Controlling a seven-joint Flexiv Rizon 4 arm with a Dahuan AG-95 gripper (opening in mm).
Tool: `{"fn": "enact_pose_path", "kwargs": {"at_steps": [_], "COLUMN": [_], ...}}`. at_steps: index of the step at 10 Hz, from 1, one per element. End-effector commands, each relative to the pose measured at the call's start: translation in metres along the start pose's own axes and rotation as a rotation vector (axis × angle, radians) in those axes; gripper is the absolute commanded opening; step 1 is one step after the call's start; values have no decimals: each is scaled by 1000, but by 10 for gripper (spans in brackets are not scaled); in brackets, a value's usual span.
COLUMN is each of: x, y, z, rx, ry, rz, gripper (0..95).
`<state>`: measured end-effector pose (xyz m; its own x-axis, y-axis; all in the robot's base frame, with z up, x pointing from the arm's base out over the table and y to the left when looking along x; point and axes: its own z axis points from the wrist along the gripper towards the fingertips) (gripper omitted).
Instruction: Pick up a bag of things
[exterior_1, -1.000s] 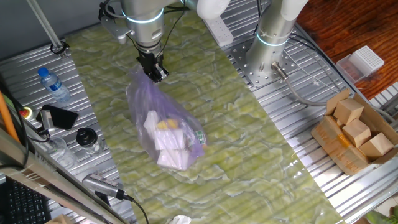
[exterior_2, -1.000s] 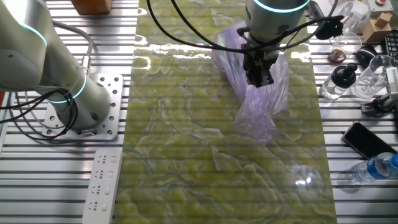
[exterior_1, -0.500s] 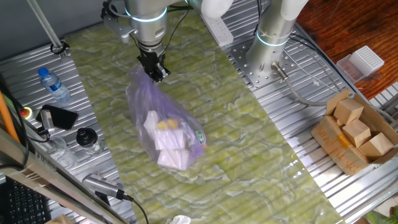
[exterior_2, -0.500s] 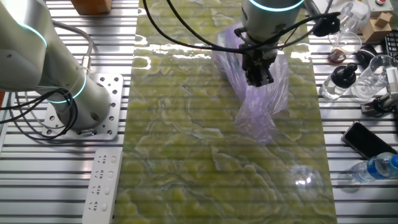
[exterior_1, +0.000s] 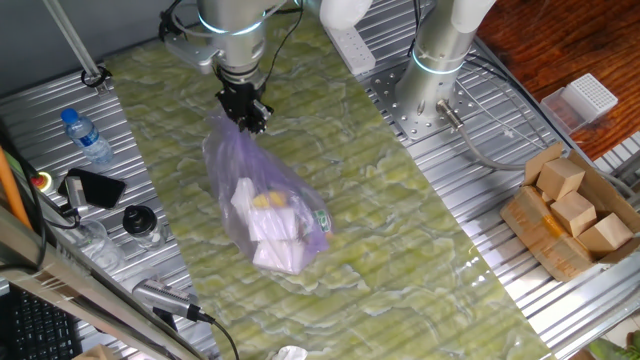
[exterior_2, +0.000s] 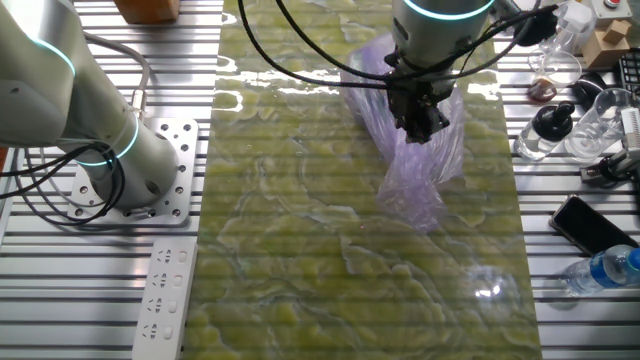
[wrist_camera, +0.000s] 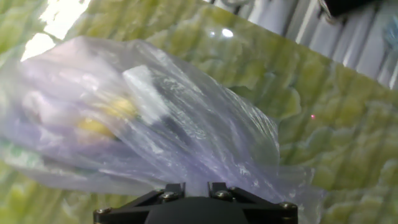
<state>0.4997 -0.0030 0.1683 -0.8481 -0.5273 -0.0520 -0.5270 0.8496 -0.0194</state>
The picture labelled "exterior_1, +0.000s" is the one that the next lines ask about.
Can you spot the translucent purple plastic bag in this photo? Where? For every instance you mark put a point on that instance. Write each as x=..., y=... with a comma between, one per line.
x=260, y=165

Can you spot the black pole clamp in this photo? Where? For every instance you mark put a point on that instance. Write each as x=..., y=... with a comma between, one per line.
x=94, y=77

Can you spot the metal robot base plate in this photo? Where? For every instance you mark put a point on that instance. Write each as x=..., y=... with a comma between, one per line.
x=400, y=112

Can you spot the orange pole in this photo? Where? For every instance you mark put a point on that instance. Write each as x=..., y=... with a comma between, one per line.
x=11, y=190

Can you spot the clear drinking glass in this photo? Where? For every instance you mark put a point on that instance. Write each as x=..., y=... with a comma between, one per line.
x=100, y=247

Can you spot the brown cardboard block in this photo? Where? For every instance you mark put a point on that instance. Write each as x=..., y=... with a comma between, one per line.
x=560, y=179
x=606, y=234
x=575, y=214

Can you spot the white power strip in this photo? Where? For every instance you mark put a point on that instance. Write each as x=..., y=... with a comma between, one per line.
x=352, y=50

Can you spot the open cardboard box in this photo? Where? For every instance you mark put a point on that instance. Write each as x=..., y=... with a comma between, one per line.
x=545, y=235

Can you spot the black keyboard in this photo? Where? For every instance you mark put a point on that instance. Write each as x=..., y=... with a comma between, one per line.
x=40, y=325

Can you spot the yellow object inside bag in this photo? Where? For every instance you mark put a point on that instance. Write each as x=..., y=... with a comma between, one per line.
x=270, y=200

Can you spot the crumpled white tissue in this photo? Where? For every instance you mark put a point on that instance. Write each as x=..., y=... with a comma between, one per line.
x=290, y=353

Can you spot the green label packet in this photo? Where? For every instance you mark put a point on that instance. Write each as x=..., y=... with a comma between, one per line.
x=322, y=220

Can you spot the clear plastic box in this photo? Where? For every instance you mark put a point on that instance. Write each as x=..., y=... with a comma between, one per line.
x=562, y=112

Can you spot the blue cap water bottle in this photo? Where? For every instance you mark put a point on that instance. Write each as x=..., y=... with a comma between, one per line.
x=89, y=137

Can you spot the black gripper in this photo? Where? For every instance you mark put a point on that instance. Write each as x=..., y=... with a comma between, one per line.
x=239, y=97

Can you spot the white pipette tip box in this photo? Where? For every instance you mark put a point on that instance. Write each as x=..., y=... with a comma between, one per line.
x=592, y=96

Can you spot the black smartphone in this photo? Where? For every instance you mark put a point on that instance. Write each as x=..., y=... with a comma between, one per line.
x=102, y=189

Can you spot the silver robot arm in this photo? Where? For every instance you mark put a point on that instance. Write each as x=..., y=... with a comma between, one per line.
x=435, y=60

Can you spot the black lid glass jar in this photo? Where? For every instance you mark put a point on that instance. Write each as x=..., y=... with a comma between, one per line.
x=141, y=224

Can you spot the green plant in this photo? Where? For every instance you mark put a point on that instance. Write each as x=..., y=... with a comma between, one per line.
x=617, y=347

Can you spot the silver camera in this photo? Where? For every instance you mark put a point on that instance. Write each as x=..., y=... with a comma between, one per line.
x=162, y=296

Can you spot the green marble pattern mat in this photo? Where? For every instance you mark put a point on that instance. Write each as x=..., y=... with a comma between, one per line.
x=400, y=225

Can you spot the white tissue pack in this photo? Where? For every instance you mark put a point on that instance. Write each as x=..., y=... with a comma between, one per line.
x=274, y=223
x=277, y=256

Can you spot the red emergency stop button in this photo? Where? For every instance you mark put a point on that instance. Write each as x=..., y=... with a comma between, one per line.
x=43, y=181

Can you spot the aluminium frame bar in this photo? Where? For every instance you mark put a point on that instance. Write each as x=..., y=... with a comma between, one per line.
x=75, y=290

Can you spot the thin aluminium pole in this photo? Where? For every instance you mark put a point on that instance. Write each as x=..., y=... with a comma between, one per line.
x=72, y=40

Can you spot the tall white pack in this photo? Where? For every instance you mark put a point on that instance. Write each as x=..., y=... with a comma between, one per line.
x=242, y=196

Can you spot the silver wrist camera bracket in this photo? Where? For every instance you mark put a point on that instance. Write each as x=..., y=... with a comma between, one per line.
x=192, y=52

